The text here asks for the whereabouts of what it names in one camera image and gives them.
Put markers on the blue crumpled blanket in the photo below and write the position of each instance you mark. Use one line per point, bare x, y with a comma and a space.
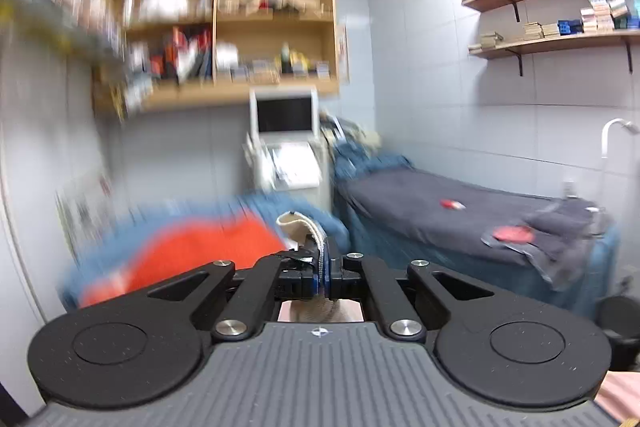
127, 235

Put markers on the wooden wall shelves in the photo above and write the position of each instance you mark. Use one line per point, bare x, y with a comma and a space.
517, 28

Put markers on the white floor lamp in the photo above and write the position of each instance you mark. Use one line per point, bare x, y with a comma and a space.
617, 138

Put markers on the grey towel on bed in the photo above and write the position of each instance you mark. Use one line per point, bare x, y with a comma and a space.
565, 232

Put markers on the white monitor machine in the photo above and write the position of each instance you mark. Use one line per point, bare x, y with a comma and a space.
284, 147

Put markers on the wooden shelf cabinet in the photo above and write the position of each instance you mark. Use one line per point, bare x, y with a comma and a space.
197, 53

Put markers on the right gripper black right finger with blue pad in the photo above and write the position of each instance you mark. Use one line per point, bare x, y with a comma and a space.
370, 282

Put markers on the massage bed dark cover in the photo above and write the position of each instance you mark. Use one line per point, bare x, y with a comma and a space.
404, 204

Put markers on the black round stool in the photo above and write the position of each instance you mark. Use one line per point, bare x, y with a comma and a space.
619, 318

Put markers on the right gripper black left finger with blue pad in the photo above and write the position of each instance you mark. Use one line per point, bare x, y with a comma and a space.
258, 295

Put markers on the orange knit garment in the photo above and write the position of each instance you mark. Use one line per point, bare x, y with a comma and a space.
181, 248

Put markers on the wall poster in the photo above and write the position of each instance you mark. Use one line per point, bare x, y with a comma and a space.
342, 59

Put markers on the cream polka dot garment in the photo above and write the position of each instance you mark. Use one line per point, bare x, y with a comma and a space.
309, 244

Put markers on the small red white object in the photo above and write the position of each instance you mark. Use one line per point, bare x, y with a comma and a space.
452, 204

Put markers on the pink polka dot bedsheet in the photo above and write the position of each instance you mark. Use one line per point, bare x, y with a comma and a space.
619, 395

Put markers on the red cloth on bed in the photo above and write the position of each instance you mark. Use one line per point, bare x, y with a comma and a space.
515, 234

